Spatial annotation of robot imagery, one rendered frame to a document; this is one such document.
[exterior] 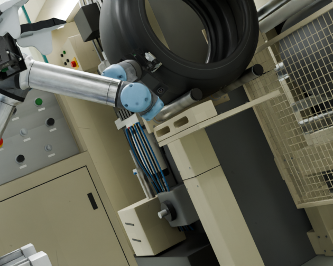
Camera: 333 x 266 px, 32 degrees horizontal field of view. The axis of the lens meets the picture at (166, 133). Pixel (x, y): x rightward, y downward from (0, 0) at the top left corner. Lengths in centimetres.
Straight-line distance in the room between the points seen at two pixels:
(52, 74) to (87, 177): 99
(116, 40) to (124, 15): 10
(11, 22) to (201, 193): 158
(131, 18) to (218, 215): 88
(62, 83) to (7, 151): 98
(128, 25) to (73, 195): 82
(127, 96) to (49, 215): 105
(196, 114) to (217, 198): 52
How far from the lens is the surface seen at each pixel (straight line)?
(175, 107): 215
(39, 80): 162
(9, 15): 97
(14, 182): 247
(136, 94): 154
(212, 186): 241
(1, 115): 179
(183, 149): 239
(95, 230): 253
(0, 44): 100
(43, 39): 107
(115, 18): 208
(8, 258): 171
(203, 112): 203
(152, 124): 232
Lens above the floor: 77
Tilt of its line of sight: 1 degrees up
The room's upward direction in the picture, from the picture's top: 24 degrees counter-clockwise
